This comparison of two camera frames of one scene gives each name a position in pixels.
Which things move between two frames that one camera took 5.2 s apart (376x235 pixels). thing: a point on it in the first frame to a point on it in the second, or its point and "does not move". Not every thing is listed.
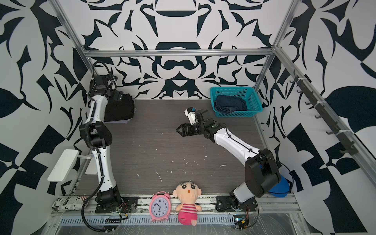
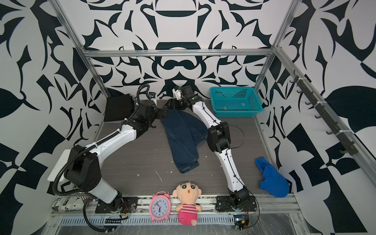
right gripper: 183,129 to 175,102
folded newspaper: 70,203 does not move
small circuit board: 240,222 does not move
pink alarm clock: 160,206 does not move
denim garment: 227,104 to 186,134
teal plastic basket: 235,101 does not move
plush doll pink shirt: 187,193 does not move
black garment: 117,110 does not move
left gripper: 118,95 to 160,116
